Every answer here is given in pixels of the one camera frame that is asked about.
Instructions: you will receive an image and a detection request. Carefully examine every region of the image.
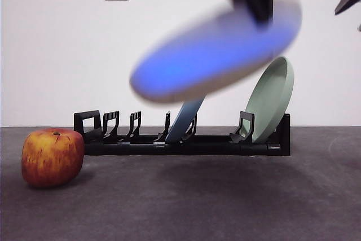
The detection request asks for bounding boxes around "cream pale yellow plate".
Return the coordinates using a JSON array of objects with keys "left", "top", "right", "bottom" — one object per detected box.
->
[{"left": 129, "top": 0, "right": 303, "bottom": 104}]

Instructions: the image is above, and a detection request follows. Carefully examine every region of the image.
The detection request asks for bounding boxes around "red yellow apple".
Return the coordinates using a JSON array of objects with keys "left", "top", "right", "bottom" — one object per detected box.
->
[{"left": 21, "top": 128, "right": 85, "bottom": 189}]

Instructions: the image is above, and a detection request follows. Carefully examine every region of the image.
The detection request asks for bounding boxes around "green plate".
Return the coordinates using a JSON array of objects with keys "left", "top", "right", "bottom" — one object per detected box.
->
[{"left": 244, "top": 56, "right": 295, "bottom": 144}]

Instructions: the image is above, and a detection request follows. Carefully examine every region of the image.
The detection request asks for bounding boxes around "blue plate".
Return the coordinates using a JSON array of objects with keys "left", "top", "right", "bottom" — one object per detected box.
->
[{"left": 165, "top": 95, "right": 204, "bottom": 143}]

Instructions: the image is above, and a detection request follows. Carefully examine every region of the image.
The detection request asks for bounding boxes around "black plate rack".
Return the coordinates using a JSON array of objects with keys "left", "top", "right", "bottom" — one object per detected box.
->
[{"left": 73, "top": 109, "right": 291, "bottom": 157}]

